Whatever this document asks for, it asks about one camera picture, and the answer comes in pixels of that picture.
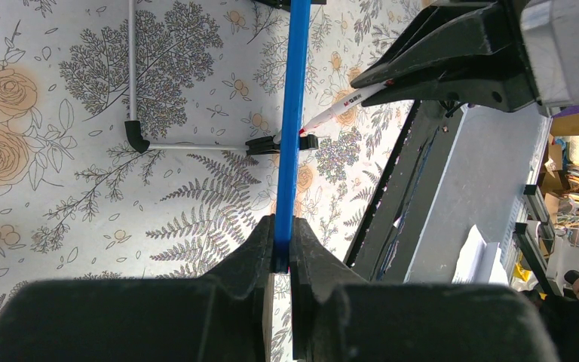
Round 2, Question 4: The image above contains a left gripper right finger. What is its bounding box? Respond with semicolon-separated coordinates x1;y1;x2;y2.
289;217;367;361

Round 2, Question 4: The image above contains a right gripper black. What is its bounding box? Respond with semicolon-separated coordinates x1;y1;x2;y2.
351;0;579;116

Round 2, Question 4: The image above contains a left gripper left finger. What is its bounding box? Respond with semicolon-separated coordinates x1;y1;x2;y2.
201;215;274;361

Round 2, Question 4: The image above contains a blue framed whiteboard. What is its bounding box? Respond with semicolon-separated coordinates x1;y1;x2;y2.
271;1;311;274

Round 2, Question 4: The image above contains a whiteboard wire stand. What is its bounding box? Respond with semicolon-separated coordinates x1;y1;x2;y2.
124;1;318;155

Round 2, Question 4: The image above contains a white marker pen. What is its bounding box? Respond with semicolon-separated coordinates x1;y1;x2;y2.
299;81;393;134

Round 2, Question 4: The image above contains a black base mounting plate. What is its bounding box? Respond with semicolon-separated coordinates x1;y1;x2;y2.
345;101;464;283

